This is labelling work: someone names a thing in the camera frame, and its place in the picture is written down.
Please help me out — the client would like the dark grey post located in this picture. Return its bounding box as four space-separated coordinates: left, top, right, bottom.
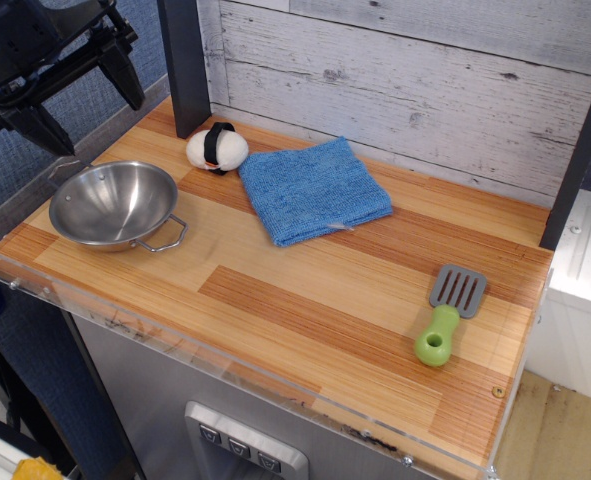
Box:
539 104 591 251
157 0 211 139

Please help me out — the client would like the clear acrylic front guard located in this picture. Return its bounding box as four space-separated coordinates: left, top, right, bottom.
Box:
0 242 494 479

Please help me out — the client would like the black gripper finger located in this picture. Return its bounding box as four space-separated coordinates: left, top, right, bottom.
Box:
0 105 75 156
98 43 145 110

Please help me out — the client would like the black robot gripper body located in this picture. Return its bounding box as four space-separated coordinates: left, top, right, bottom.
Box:
0 1 137 130

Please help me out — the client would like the blue folded cloth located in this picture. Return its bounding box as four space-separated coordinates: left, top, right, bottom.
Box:
239 137 393 247

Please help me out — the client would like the dark grey left post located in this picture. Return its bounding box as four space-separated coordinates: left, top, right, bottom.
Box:
157 0 211 139

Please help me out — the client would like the dark grey right post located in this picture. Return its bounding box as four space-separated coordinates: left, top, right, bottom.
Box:
539 104 591 251

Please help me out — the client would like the white plush egg black band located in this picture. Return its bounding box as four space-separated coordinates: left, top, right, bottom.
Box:
186 122 249 175

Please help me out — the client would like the grey spatula green handle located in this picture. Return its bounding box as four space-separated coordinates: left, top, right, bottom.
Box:
414 264 487 367

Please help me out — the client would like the silver dispenser button panel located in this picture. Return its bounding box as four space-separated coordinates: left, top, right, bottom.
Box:
184 401 309 479

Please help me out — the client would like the white ridged side cabinet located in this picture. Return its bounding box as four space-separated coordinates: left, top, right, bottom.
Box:
526 190 591 398

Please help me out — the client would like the stainless steel bowl with handles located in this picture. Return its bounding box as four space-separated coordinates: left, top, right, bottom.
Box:
49 160 188 253

